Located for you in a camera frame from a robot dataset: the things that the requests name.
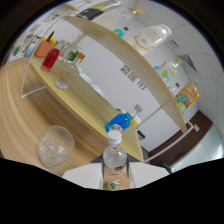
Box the glass jar with cork lid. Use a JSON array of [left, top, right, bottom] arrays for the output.
[[114, 6, 144, 24]]

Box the clear bottle with amber cap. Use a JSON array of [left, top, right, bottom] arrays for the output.
[[54, 53, 86, 91]]

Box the small white bottle blue base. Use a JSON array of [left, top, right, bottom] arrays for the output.
[[25, 41, 37, 57]]

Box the red liquid bottle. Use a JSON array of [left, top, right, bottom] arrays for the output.
[[40, 47, 61, 73]]

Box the clear bottle with green cap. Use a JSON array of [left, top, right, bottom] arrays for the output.
[[158, 57, 183, 84]]

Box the small teal bottle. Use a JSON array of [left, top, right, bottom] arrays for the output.
[[112, 26, 130, 38]]

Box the large white bottle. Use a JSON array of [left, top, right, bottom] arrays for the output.
[[128, 23, 173, 57]]

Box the clear bottle with white cap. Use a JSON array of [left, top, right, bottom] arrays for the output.
[[102, 129, 128, 178]]

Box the clear glass tumbler with ice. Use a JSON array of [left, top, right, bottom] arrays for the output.
[[37, 125, 76, 168]]

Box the orange pot with utensils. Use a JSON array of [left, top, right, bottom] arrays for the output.
[[34, 31, 58, 58]]

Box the brown door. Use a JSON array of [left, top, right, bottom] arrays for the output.
[[148, 109, 214, 168]]

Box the two-tier wooden shelf rack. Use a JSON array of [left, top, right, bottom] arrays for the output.
[[20, 14, 189, 163]]

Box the small clear bottle blue cap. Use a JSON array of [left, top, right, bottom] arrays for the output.
[[168, 83, 181, 98]]

